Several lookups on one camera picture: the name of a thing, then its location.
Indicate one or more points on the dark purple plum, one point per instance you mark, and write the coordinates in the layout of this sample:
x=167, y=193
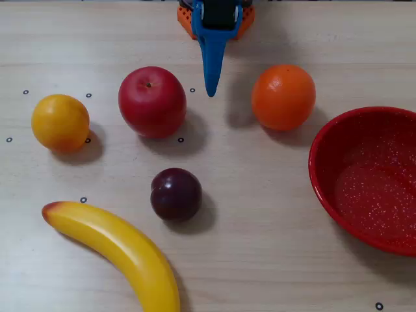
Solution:
x=175, y=195

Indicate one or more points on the red speckled bowl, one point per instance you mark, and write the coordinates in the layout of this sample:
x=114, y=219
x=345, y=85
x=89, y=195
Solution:
x=373, y=195

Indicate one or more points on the orange robot base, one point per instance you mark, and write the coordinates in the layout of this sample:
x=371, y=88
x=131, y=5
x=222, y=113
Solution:
x=247, y=20

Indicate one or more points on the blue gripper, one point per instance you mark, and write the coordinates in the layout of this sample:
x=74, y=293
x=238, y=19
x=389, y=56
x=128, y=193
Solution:
x=217, y=16

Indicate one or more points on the yellow orange round fruit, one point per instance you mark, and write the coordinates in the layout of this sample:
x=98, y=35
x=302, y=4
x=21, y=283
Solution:
x=60, y=123

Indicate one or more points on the yellow banana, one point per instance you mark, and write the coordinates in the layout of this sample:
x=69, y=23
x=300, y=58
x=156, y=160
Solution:
x=123, y=247

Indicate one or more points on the red apple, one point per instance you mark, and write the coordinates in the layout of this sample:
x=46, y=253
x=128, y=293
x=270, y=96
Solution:
x=151, y=104

